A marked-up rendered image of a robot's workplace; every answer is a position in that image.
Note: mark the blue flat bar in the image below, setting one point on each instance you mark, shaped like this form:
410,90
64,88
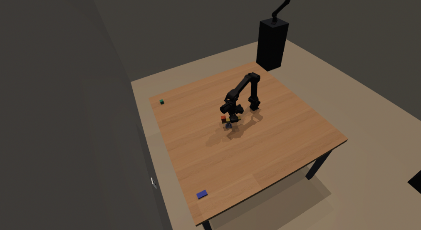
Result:
201,194

